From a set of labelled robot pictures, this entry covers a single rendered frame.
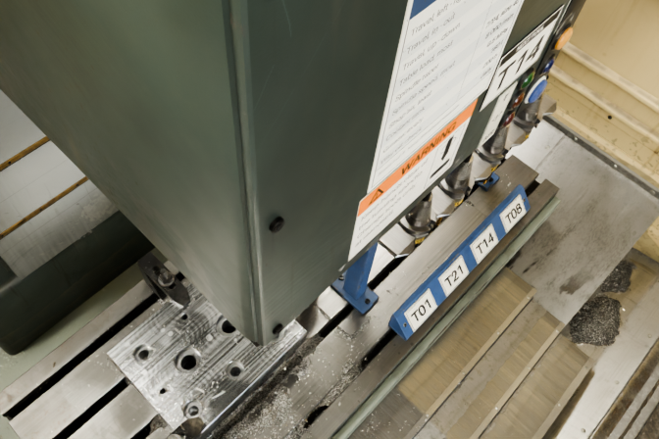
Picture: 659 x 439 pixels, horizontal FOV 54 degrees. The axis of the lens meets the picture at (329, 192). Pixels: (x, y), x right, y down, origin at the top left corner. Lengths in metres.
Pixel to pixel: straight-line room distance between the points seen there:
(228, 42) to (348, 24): 0.07
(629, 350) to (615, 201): 0.37
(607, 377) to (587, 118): 0.64
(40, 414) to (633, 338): 1.36
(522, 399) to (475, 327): 0.18
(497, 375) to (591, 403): 0.25
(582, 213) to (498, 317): 0.36
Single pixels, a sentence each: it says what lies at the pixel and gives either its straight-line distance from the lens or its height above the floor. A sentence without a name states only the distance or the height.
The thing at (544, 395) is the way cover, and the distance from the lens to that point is 1.60.
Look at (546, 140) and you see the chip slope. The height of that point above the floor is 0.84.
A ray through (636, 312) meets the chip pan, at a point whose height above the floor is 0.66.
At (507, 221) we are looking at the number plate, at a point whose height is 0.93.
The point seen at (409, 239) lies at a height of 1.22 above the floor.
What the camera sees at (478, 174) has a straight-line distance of 1.19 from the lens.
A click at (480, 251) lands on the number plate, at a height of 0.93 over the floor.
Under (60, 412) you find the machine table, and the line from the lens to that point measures 1.36.
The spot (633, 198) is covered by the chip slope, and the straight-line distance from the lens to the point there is 1.79.
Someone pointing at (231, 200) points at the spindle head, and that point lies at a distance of 0.37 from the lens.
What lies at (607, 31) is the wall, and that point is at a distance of 1.60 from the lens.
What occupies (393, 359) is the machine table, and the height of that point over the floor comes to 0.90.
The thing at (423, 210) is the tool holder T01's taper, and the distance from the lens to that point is 1.06.
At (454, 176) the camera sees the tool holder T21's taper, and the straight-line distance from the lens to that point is 1.13.
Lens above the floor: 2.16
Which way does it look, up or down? 58 degrees down
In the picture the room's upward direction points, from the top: 7 degrees clockwise
